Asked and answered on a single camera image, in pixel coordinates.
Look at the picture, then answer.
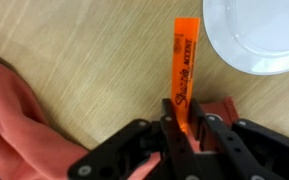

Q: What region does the coral red cloth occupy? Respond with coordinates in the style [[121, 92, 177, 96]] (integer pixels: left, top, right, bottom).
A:
[[0, 54, 240, 180]]

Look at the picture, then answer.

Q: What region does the white round plate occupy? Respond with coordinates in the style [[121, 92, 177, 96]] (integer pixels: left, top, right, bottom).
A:
[[202, 0, 289, 76]]

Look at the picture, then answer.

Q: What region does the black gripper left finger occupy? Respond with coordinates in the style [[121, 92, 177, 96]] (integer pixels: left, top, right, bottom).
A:
[[67, 98, 202, 180]]

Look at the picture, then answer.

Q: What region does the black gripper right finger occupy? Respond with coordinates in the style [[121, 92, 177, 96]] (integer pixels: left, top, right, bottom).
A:
[[188, 98, 289, 180]]

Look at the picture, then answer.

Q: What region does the orange highlighter pen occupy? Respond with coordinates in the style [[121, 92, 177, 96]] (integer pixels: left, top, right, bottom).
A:
[[170, 17, 202, 134]]

